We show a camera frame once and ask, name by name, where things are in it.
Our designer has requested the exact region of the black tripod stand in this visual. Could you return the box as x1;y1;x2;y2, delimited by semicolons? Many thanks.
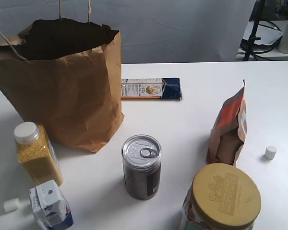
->
242;0;265;61

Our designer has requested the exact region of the brown kraft stand-up pouch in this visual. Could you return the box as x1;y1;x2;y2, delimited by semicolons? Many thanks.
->
206;86;247;166

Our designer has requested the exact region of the yellow millet plastic bottle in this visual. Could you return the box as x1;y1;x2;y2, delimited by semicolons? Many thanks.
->
13;122;63;186

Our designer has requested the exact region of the clear can with dark grains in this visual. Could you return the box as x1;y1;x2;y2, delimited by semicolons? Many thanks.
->
121;134;161;200

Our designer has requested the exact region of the jar with yellow lid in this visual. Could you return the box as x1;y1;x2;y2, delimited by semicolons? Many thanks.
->
180;163;261;230

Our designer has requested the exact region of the small white cylinder left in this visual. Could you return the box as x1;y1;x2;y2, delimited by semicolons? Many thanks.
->
3;198;20;213

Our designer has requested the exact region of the flat blue orange package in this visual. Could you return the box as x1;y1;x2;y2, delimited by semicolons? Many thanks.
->
120;78;182;101

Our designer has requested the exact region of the brown paper bag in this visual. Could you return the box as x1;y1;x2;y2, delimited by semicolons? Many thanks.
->
0;0;125;154

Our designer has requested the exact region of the blue white milk carton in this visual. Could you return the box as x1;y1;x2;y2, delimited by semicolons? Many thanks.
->
29;180;73;230

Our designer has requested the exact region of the black cable loops background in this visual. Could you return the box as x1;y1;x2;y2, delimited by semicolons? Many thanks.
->
249;21;288;61

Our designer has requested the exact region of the small white bottle cap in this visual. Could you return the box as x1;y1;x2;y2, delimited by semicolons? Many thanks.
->
264;146;276;160

